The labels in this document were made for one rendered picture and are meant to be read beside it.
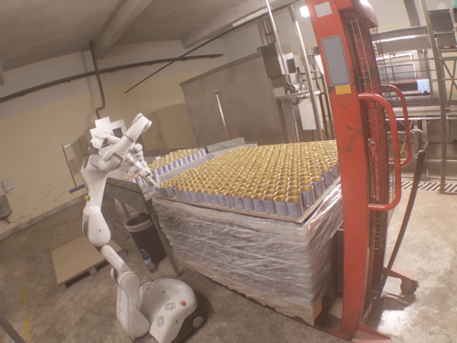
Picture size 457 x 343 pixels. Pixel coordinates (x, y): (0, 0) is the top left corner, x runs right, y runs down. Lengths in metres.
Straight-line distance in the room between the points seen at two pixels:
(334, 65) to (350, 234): 0.77
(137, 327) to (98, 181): 1.12
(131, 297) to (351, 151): 1.65
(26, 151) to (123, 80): 4.13
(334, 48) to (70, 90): 8.29
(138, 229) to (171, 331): 1.42
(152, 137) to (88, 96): 2.70
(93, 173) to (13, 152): 6.96
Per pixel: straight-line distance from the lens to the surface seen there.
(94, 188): 1.64
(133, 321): 1.99
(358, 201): 1.14
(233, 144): 3.17
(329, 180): 1.38
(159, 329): 2.01
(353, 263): 1.36
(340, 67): 1.02
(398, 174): 1.05
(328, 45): 1.03
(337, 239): 1.39
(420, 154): 1.29
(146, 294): 2.24
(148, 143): 8.85
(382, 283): 1.77
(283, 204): 1.12
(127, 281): 1.82
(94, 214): 1.61
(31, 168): 8.42
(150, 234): 3.06
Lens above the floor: 1.66
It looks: 16 degrees down
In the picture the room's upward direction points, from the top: 14 degrees counter-clockwise
